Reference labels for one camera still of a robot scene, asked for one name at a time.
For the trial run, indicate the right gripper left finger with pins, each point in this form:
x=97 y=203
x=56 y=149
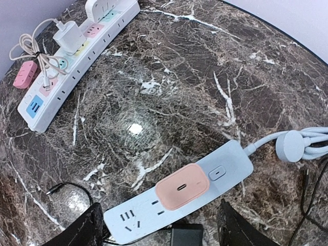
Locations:
x=85 y=230

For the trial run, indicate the white usb charger with cable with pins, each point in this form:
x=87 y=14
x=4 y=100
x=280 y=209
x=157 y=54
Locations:
x=69 y=37

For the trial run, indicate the pink cube plug adapter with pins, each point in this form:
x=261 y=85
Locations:
x=182 y=187

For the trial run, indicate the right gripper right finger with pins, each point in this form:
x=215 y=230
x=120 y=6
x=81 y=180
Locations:
x=233 y=229

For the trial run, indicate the white multi plug adapter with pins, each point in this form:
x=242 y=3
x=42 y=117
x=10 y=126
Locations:
x=96 y=10

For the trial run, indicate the white power strip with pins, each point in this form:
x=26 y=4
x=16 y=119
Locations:
x=38 y=107

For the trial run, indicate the grey blue power strip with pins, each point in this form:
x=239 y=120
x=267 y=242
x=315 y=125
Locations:
x=144 y=214

